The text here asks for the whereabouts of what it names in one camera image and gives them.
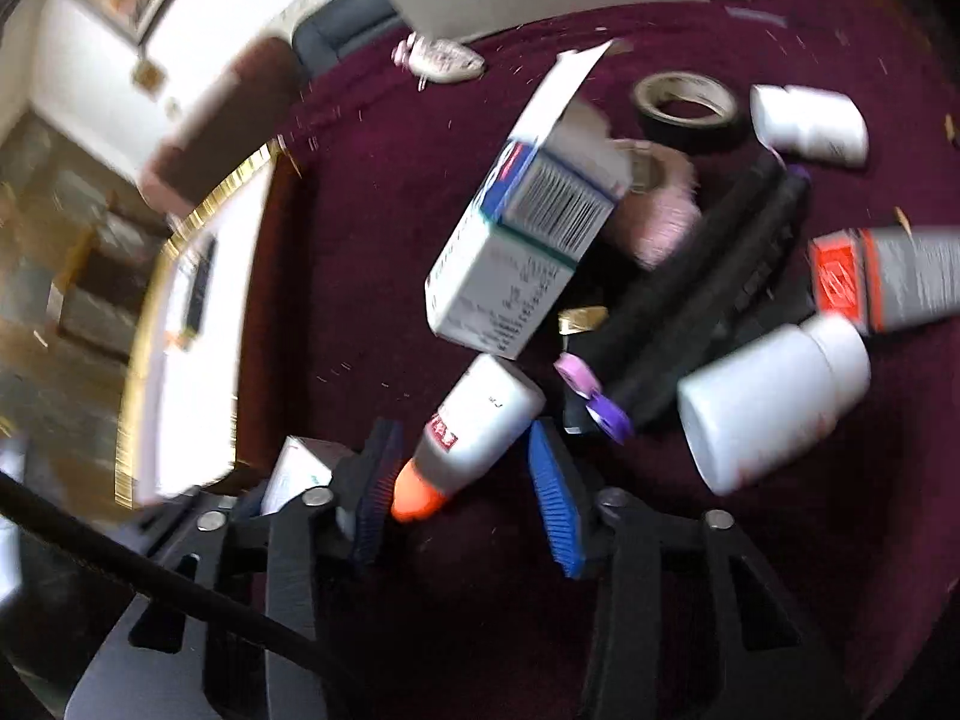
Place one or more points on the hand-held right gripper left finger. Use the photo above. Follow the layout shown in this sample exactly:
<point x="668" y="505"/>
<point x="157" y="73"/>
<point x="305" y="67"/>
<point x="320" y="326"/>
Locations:
<point x="377" y="481"/>

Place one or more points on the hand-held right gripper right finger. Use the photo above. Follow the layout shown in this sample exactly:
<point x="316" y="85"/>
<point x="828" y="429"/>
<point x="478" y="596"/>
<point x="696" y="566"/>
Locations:
<point x="555" y="499"/>

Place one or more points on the white glue bottle orange cap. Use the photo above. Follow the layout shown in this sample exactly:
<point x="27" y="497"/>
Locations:
<point x="472" y="420"/>

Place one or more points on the black lipstick gold band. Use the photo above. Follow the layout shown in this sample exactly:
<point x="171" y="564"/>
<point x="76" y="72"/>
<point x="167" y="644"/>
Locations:
<point x="581" y="320"/>

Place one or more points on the white pill bottle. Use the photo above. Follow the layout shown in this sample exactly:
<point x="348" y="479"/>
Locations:
<point x="757" y="412"/>
<point x="810" y="124"/>

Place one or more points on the white blue medicine box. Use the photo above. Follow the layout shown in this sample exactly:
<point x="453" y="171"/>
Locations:
<point x="495" y="270"/>

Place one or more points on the black marker pink cap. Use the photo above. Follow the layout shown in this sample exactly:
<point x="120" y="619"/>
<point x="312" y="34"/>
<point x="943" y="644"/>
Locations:
<point x="675" y="292"/>

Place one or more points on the black marker purple cap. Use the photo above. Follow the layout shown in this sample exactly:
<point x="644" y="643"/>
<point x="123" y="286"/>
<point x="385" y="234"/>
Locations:
<point x="720" y="300"/>

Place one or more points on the pink fluffy polishing pad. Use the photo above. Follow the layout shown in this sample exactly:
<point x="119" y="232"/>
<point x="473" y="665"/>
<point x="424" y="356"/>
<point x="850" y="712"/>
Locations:
<point x="664" y="221"/>

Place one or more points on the black tape roll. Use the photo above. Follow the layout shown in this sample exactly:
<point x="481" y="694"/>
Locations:
<point x="686" y="124"/>

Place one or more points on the grey carton red end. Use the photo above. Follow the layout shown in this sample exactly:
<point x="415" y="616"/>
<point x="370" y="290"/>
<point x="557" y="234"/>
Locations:
<point x="900" y="277"/>

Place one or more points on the small white carton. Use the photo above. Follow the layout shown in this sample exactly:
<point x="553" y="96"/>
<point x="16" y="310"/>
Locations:
<point x="296" y="469"/>

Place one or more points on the brown armchair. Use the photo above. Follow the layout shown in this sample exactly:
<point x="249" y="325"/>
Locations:
<point x="217" y="127"/>

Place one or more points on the black leather sofa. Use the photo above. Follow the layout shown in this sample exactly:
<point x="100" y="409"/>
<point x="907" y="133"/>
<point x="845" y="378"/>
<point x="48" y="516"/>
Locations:
<point x="337" y="30"/>

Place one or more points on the gold wall plaque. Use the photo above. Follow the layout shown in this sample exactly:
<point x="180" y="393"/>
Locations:
<point x="148" y="76"/>

